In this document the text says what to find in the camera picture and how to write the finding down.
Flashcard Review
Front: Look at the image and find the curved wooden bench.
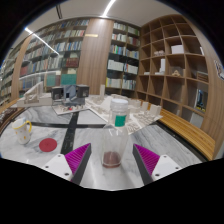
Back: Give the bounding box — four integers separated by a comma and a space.
159, 108, 216, 162

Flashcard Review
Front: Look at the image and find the white ramp architectural model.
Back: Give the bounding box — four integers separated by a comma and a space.
16, 81, 54, 108

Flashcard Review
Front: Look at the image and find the clear plastic bottle white cap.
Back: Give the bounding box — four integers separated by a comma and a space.
100, 98, 130, 169

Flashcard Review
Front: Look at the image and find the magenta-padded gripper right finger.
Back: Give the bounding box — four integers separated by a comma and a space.
132, 143, 183, 186

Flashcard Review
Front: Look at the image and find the wooden cubby shelf unit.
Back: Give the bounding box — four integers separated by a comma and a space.
134, 13, 224, 158

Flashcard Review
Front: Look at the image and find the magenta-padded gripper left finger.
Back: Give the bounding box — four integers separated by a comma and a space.
42, 142, 93, 186

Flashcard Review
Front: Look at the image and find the straight ceiling light strip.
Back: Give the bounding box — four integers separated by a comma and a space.
101, 0, 117, 18

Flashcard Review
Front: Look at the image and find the flat round red coaster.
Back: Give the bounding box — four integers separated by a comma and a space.
38, 137, 58, 153

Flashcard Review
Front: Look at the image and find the white city architectural model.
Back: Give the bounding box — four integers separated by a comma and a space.
84, 84, 164, 133

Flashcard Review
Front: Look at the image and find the wooden bookshelf full of books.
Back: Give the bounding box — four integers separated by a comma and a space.
0, 18, 141, 105

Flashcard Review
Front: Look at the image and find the brown relief site model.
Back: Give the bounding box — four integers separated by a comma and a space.
0, 105, 22, 126

